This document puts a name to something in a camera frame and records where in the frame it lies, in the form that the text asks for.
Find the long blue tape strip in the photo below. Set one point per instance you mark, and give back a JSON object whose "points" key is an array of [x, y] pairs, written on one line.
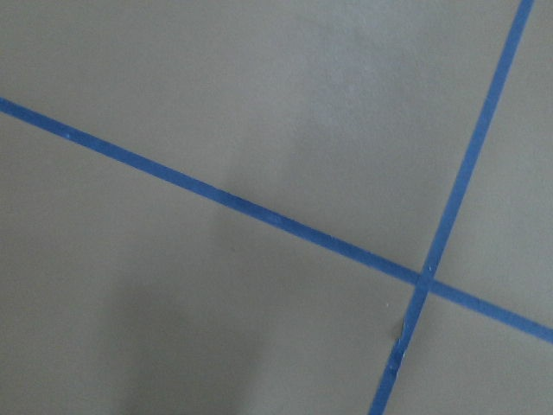
{"points": [[272, 218]]}

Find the crossing blue tape strip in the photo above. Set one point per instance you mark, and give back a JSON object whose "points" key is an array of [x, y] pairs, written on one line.
{"points": [[426, 277]]}

